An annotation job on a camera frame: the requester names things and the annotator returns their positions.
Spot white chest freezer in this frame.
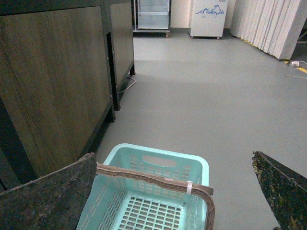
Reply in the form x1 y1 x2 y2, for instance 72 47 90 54
189 0 228 39

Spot white power strip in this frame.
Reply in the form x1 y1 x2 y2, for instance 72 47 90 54
286 61 307 68

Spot dark wooden display cabinet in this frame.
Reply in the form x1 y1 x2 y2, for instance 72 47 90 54
0 0 135 190

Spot glass door refrigerator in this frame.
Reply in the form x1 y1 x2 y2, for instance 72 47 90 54
131 0 172 38

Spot light blue plastic basket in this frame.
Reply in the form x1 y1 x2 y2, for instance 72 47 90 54
77 143 209 230

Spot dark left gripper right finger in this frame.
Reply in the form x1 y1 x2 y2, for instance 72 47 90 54
252 151 307 230

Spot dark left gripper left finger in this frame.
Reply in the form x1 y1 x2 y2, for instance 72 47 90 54
0 152 96 230

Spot white floor cable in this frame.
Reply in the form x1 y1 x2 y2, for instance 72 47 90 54
118 76 137 93

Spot stacked white panels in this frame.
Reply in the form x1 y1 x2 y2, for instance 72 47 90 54
230 0 307 60

